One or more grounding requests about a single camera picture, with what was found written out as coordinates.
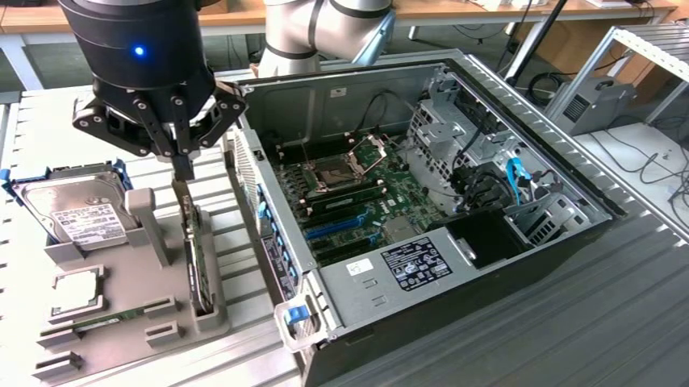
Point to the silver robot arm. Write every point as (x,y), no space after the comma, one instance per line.
(300,24)

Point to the hard disk with blue caddy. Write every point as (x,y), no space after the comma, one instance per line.
(69,201)

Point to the grey parts rack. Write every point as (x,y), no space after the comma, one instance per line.
(135,282)

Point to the black RAM stick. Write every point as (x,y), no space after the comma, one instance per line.
(345,203)

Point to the CPU socket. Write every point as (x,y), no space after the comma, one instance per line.
(329,174)

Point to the metal disk bay cage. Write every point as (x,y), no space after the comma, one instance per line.
(435,133)

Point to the metal socket cover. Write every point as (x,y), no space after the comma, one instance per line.
(381,159)

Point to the blue expansion slot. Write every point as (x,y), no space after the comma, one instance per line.
(334,227)

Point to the black pole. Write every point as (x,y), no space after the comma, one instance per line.
(537,38)

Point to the open black PC case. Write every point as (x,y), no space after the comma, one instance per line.
(430,322)

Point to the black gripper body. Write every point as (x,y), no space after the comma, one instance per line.
(135,40)

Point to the grey control box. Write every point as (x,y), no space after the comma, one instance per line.
(597,109)

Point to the silver CPU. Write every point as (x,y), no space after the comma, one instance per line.
(75,292)

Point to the aluminium frame slat table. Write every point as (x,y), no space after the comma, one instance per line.
(662,44)

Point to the silver chipset heatsink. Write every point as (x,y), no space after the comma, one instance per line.
(402,229)

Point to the blue case latch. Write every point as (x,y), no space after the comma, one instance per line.
(295,314)

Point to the graphics card with metal bracket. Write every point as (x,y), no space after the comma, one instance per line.
(194,242)

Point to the blue slot cover clip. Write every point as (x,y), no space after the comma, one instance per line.
(262,210)
(283,256)
(294,278)

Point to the grey power supply unit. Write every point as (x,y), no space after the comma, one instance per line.
(366,290)

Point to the green RAM stick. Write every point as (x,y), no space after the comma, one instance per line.
(107,320)

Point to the green motherboard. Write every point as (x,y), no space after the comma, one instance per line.
(409,197)

